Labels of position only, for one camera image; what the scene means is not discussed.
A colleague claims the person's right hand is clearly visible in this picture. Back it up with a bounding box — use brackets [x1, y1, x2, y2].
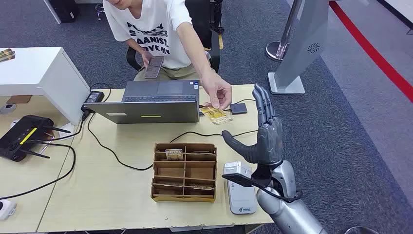
[140, 50, 155, 70]

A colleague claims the person's left hand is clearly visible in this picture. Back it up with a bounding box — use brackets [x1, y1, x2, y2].
[200, 72, 233, 111]

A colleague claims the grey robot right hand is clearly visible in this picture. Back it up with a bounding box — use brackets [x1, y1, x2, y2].
[221, 83, 285, 166]

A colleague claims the dark smartphone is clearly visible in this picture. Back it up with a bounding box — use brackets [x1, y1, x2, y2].
[144, 56, 165, 79]

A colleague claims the gold ID card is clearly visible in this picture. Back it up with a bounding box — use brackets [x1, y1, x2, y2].
[200, 106, 234, 125]

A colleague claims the wooden card organizer box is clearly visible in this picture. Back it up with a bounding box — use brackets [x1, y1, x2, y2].
[150, 143, 217, 203]

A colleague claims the person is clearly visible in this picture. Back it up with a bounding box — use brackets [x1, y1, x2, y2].
[102, 0, 233, 111]

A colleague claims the white card reader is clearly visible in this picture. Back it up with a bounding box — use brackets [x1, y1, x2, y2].
[226, 180, 258, 215]

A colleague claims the patterned gold card stack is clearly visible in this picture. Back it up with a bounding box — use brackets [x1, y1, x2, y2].
[0, 48, 16, 62]

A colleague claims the small black hub box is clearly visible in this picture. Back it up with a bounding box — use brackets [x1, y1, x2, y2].
[230, 103, 248, 115]

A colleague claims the black office chair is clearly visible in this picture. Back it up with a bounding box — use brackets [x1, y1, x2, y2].
[126, 0, 224, 74]

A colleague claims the grey open laptop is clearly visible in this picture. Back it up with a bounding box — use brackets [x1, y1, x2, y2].
[84, 80, 201, 125]

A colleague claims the black laptop power adapter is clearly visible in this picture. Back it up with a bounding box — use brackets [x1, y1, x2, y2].
[84, 91, 105, 104]

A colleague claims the grey kiosk stand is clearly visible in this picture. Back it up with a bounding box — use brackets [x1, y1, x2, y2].
[267, 0, 330, 95]

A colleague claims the black cabinet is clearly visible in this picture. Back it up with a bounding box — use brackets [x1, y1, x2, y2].
[48, 0, 80, 23]

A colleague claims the white paper slip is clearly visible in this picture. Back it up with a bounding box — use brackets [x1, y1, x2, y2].
[59, 122, 75, 141]

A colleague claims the grey round base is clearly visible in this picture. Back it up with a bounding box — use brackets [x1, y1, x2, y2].
[344, 226, 380, 234]

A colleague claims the brown cardboard piece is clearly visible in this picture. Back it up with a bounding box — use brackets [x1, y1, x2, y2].
[6, 95, 32, 104]

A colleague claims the round white device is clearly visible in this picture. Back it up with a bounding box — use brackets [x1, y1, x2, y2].
[0, 103, 17, 115]

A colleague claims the black router with antennas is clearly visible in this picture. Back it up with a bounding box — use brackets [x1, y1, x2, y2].
[0, 115, 72, 162]

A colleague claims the white power strip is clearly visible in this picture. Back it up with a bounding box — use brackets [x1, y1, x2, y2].
[0, 199, 17, 221]

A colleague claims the long black looping cable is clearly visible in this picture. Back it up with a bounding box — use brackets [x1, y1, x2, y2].
[82, 98, 259, 171]

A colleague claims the black adapter cable loop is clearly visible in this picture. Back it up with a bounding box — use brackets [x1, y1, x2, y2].
[90, 82, 113, 103]

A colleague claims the chrome stanchion post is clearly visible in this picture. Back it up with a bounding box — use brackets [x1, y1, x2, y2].
[265, 0, 304, 62]

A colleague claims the black plug cable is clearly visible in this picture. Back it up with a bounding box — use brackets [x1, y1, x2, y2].
[27, 108, 95, 143]

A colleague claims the thick black curved cable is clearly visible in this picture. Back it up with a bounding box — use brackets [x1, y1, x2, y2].
[0, 142, 77, 201]

